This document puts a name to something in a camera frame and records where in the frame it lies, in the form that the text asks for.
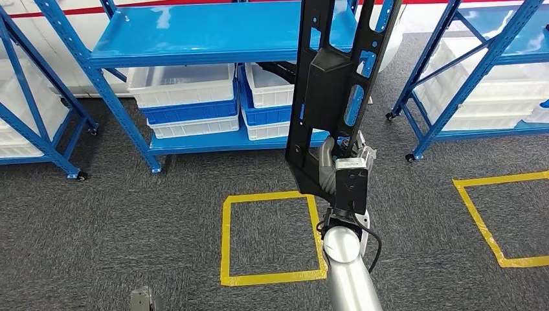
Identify large white plastic crate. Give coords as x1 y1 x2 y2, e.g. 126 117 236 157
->
0 58 72 159
414 36 549 132

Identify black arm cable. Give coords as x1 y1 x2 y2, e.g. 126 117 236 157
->
352 212 383 275

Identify black curved plastic part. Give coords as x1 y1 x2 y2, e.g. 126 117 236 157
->
257 61 298 86

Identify black plastic plate frame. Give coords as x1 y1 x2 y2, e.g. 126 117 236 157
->
285 0 403 202

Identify blue metal shelf rack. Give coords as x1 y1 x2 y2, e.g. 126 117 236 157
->
385 0 549 163
34 0 404 175
0 4 100 182

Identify yellow floor tape square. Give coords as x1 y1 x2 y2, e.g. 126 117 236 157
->
219 190 329 287
452 170 549 269

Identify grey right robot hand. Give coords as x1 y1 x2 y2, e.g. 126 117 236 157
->
319 130 378 194

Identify red barrier belt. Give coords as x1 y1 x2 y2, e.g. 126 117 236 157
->
8 0 528 19

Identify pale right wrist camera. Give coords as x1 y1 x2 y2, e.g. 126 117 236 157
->
334 157 369 170

